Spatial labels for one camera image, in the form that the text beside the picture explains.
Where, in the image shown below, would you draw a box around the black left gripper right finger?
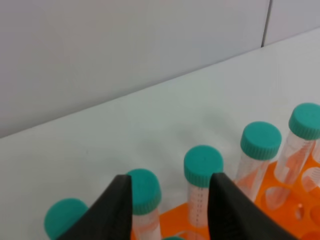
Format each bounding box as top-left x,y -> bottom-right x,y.
207,172 -> 296,240

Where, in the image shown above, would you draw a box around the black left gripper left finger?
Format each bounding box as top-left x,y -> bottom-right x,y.
58,174 -> 132,240

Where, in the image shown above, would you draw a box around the row tube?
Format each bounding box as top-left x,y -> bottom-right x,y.
183,145 -> 224,228
127,168 -> 162,240
302,140 -> 320,193
43,198 -> 89,240
266,102 -> 320,210
234,121 -> 282,202

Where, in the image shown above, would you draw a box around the orange test tube rack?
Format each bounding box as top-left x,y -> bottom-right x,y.
129,149 -> 320,240

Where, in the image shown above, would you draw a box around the front-left teal-capped test tube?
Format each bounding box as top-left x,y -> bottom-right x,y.
162,235 -> 185,240

